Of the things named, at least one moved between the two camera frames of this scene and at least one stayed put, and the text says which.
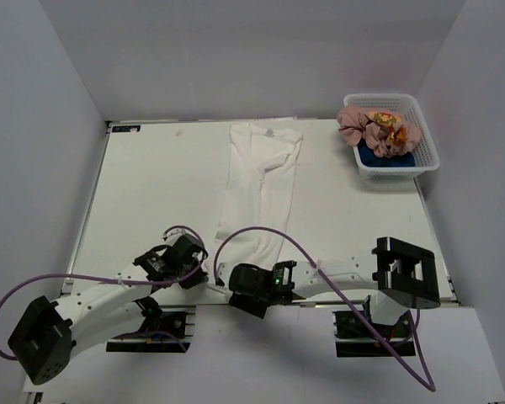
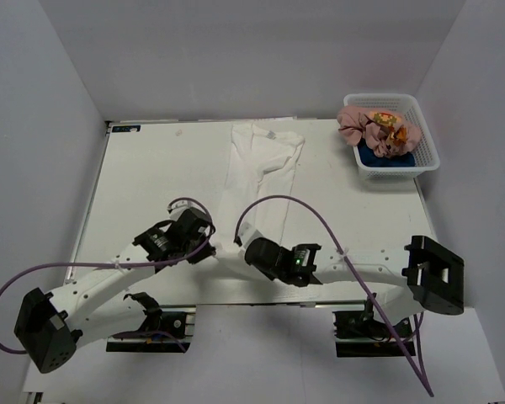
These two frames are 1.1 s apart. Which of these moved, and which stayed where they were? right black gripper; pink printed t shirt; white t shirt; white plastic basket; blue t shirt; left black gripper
Moved: right black gripper; left black gripper
Stayed: blue t shirt; white t shirt; white plastic basket; pink printed t shirt
